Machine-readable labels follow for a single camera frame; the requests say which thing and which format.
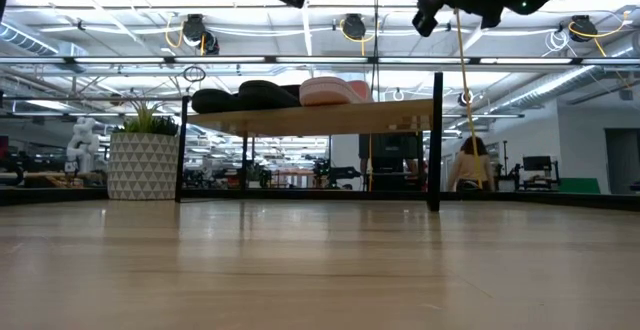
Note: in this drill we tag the pink slide sandal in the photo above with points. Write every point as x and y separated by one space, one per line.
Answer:
325 92

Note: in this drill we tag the black slide sandal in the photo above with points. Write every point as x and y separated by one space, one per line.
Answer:
215 102
267 95

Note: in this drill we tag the wooden shelf with black frame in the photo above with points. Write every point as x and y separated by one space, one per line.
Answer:
325 117

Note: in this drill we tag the black background robot arm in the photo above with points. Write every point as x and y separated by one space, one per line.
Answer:
340 172

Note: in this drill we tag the person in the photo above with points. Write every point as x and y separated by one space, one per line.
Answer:
470 167

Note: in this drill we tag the long ceiling light bar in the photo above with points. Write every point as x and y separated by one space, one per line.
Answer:
125 60

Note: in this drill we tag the black monitor on stand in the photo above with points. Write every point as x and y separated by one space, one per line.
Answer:
536 163

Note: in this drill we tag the green plant in patterned pot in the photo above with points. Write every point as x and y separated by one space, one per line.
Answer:
142 170

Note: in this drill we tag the white robot figure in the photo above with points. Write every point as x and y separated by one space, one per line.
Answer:
82 145

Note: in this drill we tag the silver ventilation duct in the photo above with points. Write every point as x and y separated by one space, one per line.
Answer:
565 85

